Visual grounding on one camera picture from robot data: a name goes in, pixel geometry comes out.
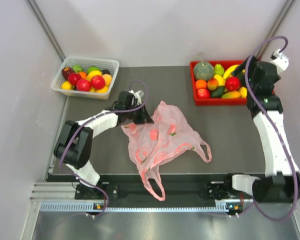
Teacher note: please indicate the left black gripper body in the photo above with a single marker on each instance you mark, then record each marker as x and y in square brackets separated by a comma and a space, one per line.
[137, 115]

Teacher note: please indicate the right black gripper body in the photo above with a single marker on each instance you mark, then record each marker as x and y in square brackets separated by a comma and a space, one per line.
[253, 63]

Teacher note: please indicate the red pomegranate fruit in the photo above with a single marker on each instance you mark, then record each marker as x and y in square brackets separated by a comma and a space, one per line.
[232, 84]

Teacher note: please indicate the green yellow fruit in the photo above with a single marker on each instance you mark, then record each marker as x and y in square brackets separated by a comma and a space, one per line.
[219, 69]

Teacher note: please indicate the dark green avocado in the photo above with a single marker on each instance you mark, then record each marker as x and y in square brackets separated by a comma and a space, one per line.
[218, 92]

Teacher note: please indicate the orange fruit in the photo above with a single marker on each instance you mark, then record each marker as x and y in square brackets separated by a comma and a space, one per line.
[200, 84]

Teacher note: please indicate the pink printed plastic bag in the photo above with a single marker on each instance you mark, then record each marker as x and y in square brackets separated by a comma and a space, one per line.
[156, 144]

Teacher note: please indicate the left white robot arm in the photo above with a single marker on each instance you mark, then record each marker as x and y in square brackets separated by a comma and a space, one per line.
[74, 144]

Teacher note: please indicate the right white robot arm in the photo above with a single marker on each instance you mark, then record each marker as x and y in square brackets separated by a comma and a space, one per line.
[282, 176]

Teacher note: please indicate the yellow fruit in basket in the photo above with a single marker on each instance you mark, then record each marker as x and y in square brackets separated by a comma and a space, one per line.
[92, 74]

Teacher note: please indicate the dark red fruit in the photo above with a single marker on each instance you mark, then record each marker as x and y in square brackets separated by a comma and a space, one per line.
[66, 71]

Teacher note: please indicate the yellow banana bunch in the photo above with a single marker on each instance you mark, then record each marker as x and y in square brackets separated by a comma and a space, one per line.
[229, 71]

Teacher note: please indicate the red green yellow mango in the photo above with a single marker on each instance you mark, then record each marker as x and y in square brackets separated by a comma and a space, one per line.
[231, 95]

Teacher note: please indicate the orange peach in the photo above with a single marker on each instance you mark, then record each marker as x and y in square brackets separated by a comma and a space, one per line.
[108, 79]

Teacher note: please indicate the green melon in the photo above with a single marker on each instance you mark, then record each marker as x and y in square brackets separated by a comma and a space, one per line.
[203, 70]

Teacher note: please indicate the red apple right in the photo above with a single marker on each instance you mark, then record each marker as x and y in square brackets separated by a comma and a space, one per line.
[98, 82]

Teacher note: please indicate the dark mangosteen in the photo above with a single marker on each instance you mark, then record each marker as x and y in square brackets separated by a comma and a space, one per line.
[105, 72]

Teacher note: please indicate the white perforated plastic basket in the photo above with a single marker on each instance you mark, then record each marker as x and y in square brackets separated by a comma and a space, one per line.
[85, 62]

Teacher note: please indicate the red apple in tray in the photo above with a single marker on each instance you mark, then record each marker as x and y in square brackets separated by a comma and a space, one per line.
[203, 93]

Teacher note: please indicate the red apple middle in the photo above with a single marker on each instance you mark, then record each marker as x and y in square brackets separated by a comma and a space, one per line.
[83, 85]

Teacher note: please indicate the green apple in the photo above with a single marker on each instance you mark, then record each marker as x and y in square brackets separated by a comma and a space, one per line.
[92, 68]

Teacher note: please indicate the small orange tangerine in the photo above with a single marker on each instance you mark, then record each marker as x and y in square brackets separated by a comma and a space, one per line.
[82, 74]

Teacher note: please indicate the green lime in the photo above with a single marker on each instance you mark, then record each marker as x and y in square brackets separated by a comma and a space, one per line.
[77, 68]

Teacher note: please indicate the red apple left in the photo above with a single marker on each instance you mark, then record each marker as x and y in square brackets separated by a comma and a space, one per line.
[73, 78]

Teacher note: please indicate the yellow lemon in basket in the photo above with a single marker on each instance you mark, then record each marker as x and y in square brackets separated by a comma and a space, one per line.
[66, 85]

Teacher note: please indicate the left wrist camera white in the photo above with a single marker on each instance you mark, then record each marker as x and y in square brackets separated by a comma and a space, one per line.
[137, 97]

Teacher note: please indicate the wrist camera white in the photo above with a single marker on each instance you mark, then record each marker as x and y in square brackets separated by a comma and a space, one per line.
[279, 60]
[137, 97]

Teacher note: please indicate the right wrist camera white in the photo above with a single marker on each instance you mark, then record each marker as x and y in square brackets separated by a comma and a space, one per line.
[279, 60]

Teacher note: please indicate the grey slotted cable duct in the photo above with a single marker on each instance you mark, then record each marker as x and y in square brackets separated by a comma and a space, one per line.
[91, 207]

